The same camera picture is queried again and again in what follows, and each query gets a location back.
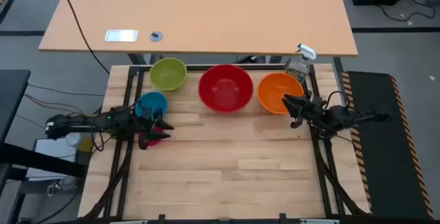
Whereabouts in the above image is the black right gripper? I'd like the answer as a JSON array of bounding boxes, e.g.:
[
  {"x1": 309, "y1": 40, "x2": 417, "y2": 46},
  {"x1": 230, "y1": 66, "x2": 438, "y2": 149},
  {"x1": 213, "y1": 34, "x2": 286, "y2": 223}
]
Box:
[{"x1": 282, "y1": 90, "x2": 326, "y2": 129}]

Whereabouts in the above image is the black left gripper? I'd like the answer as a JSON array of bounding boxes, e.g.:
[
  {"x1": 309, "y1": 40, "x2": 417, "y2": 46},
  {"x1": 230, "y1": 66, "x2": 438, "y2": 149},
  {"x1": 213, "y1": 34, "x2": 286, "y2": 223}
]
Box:
[{"x1": 132, "y1": 107, "x2": 175, "y2": 150}]

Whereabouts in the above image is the small pink plastic bowl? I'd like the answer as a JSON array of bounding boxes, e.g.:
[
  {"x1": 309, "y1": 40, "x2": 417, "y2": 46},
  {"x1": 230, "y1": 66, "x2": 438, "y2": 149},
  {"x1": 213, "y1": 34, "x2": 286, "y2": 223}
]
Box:
[{"x1": 137, "y1": 124, "x2": 164, "y2": 148}]

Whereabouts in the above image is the orange plastic bowl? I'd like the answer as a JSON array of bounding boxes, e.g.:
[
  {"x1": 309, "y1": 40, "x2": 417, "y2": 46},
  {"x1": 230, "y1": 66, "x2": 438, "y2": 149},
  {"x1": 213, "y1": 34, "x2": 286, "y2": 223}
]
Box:
[{"x1": 257, "y1": 71, "x2": 305, "y2": 115}]

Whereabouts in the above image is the blue plastic bowl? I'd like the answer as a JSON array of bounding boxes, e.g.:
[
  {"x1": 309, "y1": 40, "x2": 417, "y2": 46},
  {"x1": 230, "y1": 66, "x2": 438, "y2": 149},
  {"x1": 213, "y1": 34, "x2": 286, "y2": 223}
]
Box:
[{"x1": 134, "y1": 91, "x2": 169, "y2": 120}]

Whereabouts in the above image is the lime green plastic bowl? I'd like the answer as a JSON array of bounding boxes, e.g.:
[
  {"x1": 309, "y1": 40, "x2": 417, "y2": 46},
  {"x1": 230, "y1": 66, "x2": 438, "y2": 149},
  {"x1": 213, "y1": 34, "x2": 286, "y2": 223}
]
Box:
[{"x1": 148, "y1": 57, "x2": 188, "y2": 92}]

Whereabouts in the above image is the spray bottle with white trigger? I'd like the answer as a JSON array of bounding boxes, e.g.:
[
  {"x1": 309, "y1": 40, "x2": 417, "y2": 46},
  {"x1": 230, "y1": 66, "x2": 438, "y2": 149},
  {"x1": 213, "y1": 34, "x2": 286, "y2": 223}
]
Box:
[{"x1": 284, "y1": 43, "x2": 318, "y2": 84}]

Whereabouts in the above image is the large red plastic bowl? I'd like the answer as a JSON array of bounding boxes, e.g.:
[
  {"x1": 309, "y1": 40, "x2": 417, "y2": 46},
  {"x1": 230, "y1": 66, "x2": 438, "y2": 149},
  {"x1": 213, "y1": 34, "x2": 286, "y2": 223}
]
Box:
[{"x1": 197, "y1": 64, "x2": 254, "y2": 114}]

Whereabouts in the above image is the yellow container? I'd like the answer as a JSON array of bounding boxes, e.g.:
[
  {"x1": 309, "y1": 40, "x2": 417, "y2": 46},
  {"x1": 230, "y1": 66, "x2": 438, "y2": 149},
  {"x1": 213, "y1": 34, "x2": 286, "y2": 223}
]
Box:
[{"x1": 77, "y1": 136, "x2": 95, "y2": 153}]

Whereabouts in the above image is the clear plastic cup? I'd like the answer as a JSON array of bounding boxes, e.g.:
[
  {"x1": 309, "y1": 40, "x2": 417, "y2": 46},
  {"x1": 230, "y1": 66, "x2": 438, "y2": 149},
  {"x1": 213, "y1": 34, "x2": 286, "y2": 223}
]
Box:
[{"x1": 65, "y1": 131, "x2": 82, "y2": 148}]

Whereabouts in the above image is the white box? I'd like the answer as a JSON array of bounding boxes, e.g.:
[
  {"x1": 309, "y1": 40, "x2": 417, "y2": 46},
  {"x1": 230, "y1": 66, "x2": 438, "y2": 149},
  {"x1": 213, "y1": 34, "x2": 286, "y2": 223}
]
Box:
[{"x1": 25, "y1": 137, "x2": 79, "y2": 183}]

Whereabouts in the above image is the black mat with hazard stripes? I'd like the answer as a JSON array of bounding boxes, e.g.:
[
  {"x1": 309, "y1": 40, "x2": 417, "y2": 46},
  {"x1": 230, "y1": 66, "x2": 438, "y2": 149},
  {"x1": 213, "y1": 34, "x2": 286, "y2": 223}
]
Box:
[{"x1": 340, "y1": 69, "x2": 436, "y2": 220}]

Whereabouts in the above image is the light wood desk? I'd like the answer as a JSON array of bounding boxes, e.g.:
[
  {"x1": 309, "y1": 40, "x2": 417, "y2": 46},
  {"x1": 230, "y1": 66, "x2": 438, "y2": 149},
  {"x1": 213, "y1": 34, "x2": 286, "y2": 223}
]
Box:
[{"x1": 38, "y1": 0, "x2": 359, "y2": 58}]

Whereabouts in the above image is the black side table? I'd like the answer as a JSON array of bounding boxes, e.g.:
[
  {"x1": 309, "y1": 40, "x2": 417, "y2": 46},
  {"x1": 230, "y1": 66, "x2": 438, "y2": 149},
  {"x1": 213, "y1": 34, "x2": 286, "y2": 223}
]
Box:
[{"x1": 0, "y1": 69, "x2": 32, "y2": 146}]

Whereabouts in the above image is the black aluminium table frame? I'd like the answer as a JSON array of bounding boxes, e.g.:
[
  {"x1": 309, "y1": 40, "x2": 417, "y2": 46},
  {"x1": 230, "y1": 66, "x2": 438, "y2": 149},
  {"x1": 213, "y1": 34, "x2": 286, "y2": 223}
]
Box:
[{"x1": 82, "y1": 64, "x2": 371, "y2": 224}]

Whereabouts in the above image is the grey round cable grommet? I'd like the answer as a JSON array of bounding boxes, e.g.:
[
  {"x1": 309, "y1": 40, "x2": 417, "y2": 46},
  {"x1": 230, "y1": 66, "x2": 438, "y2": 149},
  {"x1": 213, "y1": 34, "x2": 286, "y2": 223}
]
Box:
[{"x1": 148, "y1": 30, "x2": 164, "y2": 43}]

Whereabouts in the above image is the thin black wall cable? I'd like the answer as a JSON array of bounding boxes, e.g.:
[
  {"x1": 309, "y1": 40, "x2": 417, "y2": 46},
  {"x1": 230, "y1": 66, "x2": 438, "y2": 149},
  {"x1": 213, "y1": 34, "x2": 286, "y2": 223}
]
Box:
[{"x1": 27, "y1": 83, "x2": 106, "y2": 98}]

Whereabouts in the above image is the brown wire bundle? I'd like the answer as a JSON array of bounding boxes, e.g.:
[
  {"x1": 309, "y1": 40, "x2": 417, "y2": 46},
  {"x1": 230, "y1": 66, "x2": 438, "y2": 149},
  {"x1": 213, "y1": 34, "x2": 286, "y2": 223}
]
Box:
[{"x1": 23, "y1": 93, "x2": 85, "y2": 115}]

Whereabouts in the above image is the long black cable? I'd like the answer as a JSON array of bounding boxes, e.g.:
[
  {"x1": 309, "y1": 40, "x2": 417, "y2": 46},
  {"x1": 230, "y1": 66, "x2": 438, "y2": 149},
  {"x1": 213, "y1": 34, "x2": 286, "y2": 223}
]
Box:
[{"x1": 56, "y1": 0, "x2": 111, "y2": 76}]

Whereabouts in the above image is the black floor cable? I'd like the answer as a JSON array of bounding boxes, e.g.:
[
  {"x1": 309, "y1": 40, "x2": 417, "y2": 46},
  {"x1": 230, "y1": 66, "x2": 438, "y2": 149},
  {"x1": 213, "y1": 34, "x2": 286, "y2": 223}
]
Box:
[{"x1": 377, "y1": 0, "x2": 437, "y2": 23}]

